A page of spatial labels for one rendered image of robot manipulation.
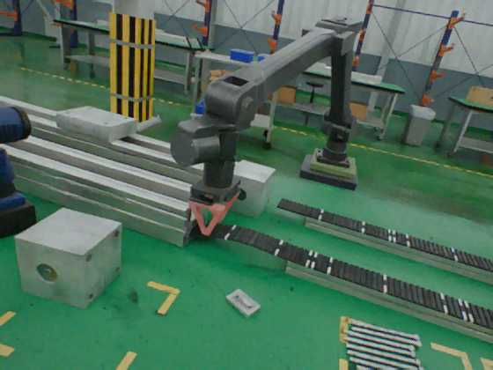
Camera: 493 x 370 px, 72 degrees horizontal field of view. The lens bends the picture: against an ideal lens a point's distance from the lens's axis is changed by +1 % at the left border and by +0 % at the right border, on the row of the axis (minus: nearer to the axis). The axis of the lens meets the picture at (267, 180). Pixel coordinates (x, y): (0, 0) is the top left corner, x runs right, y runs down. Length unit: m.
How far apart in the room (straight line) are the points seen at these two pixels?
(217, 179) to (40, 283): 0.30
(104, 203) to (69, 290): 0.23
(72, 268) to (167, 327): 0.15
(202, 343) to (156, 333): 0.06
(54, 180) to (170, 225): 0.27
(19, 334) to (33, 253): 0.10
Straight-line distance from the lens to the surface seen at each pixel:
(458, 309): 0.69
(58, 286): 0.58
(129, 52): 3.89
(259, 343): 0.53
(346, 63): 0.99
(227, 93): 0.57
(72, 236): 0.55
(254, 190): 0.78
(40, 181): 0.84
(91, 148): 0.99
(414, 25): 8.32
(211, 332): 0.54
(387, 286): 0.66
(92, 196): 0.75
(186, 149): 0.54
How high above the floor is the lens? 1.18
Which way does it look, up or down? 23 degrees down
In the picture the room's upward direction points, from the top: 11 degrees clockwise
